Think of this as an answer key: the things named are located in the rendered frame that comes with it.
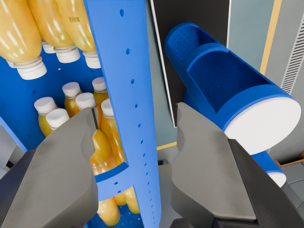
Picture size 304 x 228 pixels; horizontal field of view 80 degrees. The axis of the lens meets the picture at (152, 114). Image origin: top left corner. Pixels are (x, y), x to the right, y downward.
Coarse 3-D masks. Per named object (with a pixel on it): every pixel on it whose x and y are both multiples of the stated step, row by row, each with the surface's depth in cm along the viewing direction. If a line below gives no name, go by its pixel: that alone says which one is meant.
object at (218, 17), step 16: (160, 0) 111; (176, 0) 112; (192, 0) 114; (208, 0) 115; (224, 0) 117; (160, 16) 116; (176, 16) 118; (192, 16) 120; (208, 16) 122; (224, 16) 123; (160, 32) 123; (208, 32) 128; (224, 32) 130; (160, 48) 130; (176, 80) 149; (176, 96) 160
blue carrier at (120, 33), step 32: (96, 0) 17; (128, 0) 20; (96, 32) 18; (128, 32) 22; (0, 64) 34; (64, 64) 44; (128, 64) 23; (0, 96) 33; (32, 96) 41; (64, 96) 48; (128, 96) 26; (32, 128) 41; (128, 128) 29; (128, 160) 32; (96, 224) 69; (128, 224) 68
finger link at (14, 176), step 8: (32, 152) 8; (24, 160) 8; (16, 168) 8; (24, 168) 8; (8, 176) 7; (16, 176) 7; (0, 184) 7; (8, 184) 7; (16, 184) 7; (0, 192) 7; (8, 192) 7; (16, 192) 7; (0, 200) 6; (8, 200) 6; (0, 208) 6; (8, 208) 6; (0, 216) 6; (0, 224) 6
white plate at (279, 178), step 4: (272, 172) 88; (276, 172) 89; (272, 176) 89; (276, 176) 90; (280, 176) 91; (284, 176) 92; (276, 180) 93; (280, 180) 94; (284, 180) 95; (280, 184) 97
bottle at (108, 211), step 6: (102, 204) 58; (108, 204) 59; (114, 204) 62; (102, 210) 58; (108, 210) 59; (114, 210) 63; (102, 216) 61; (108, 216) 61; (114, 216) 64; (120, 216) 69; (108, 222) 64; (114, 222) 66
